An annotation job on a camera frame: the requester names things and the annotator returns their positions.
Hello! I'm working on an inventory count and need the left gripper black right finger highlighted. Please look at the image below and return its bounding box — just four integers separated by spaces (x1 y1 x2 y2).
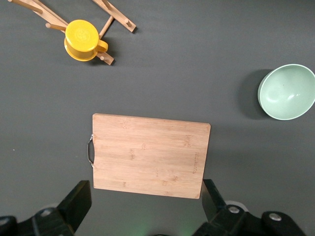
191 178 306 236

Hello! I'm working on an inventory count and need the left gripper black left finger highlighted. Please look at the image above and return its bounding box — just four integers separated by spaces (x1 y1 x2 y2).
0 180 93 236

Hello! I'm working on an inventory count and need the bamboo cutting board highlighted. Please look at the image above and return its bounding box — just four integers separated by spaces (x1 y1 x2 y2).
86 113 212 200

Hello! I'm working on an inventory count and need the light green bowl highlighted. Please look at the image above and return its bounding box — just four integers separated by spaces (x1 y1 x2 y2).
257 63 315 121

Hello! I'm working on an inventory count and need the yellow mug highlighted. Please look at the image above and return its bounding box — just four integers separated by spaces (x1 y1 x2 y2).
63 19 109 62

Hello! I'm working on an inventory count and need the wooden mug rack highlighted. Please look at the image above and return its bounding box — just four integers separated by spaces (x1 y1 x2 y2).
7 0 137 66

